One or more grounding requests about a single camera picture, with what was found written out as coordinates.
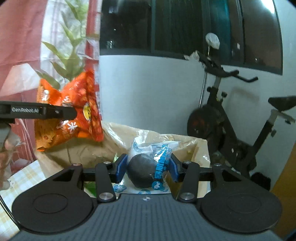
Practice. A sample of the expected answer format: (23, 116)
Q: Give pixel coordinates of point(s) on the wooden door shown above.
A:
(284, 189)

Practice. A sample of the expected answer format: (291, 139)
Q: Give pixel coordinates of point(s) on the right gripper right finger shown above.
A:
(186, 173)

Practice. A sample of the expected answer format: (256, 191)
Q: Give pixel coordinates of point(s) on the white cloth on pole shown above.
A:
(212, 40)

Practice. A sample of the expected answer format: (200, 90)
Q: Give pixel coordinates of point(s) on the cardboard box with plastic liner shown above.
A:
(117, 141)

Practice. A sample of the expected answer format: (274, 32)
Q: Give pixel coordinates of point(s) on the checkered tablecloth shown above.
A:
(21, 181)

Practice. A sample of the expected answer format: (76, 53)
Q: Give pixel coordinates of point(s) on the orange chip bag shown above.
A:
(80, 93)

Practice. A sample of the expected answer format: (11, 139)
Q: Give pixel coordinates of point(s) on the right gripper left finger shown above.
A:
(106, 174)

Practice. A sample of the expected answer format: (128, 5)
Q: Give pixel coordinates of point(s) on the black exercise bike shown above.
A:
(246, 117)

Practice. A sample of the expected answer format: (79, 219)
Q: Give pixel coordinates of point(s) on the dark bun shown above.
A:
(147, 166)

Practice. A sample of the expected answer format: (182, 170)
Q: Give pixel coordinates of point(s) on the dark window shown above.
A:
(249, 31)

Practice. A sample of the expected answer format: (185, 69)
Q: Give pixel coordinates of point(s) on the person's left hand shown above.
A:
(10, 145)

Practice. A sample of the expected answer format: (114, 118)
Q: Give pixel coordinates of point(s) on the printed fabric backdrop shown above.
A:
(49, 54)

